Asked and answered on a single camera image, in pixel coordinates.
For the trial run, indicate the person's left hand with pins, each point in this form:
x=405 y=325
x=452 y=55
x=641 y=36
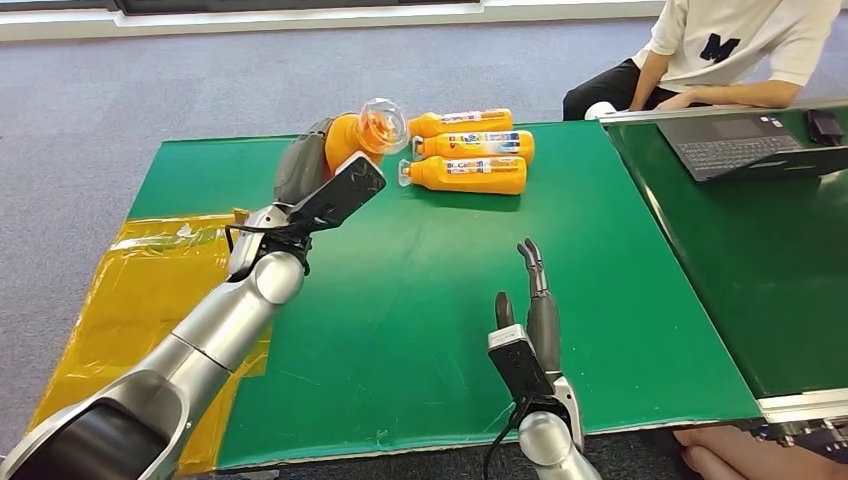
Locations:
x=674 y=100

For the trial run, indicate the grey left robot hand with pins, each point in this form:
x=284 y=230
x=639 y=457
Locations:
x=301 y=166

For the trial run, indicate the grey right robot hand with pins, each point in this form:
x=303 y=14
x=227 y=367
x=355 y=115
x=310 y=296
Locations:
x=546 y=331

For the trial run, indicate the orange detergent bottle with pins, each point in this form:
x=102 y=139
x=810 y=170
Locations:
x=464 y=122
x=344 y=139
x=470 y=179
x=477 y=147

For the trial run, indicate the person's left forearm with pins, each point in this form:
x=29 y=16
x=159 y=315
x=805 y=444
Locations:
x=745 y=96

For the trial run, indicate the person's right forearm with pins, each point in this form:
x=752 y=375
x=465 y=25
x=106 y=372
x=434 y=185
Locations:
x=647 y=81

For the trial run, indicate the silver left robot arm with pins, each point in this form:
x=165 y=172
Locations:
x=199 y=338

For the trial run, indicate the dark grey laptop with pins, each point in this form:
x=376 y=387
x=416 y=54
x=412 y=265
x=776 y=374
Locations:
x=729 y=149

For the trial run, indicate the white shoe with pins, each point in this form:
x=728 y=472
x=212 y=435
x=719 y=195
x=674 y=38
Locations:
x=599 y=111

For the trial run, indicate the brown cardboard piece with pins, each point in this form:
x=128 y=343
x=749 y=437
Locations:
x=240 y=216

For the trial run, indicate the green table mat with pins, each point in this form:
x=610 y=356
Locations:
x=411 y=318

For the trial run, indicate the black power adapter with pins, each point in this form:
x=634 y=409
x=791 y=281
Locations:
x=825 y=126

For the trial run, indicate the yellow plastic sheet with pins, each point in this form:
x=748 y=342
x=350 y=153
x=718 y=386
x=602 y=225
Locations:
x=132 y=298

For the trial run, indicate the person's bare limb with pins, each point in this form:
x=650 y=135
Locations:
x=742 y=456

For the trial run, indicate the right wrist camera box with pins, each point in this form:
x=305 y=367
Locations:
x=520 y=364

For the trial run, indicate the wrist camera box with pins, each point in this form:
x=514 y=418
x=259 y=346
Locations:
x=520 y=364
x=341 y=192

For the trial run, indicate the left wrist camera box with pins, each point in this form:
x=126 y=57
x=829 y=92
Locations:
x=341 y=192

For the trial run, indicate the dark window frame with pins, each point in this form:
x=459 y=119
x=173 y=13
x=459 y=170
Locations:
x=265 y=5

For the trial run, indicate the green table with white frame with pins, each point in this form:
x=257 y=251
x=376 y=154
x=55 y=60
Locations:
x=762 y=265

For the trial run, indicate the black machine frame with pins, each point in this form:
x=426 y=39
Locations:
x=808 y=434

